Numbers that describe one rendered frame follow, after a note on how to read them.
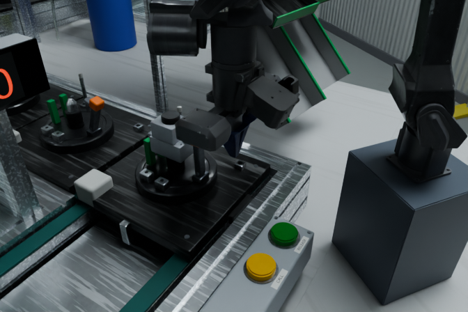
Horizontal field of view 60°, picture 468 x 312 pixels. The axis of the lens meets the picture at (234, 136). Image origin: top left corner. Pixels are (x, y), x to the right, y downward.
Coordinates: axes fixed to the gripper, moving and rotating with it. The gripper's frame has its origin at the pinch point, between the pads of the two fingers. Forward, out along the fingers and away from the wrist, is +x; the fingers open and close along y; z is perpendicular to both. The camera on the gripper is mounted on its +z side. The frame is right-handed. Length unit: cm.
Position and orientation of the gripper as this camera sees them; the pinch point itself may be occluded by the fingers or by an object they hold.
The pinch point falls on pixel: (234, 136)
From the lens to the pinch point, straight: 57.8
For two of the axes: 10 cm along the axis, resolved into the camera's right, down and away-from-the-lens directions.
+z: 8.4, 2.9, -4.5
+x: 0.0, 8.4, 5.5
